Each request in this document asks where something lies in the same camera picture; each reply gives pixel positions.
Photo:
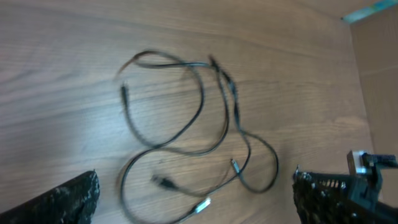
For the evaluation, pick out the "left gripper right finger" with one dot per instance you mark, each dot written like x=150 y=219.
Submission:
x=340 y=199

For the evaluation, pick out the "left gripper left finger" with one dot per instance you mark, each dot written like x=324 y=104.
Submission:
x=73 y=202

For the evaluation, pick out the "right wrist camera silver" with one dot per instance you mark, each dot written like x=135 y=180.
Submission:
x=362 y=162

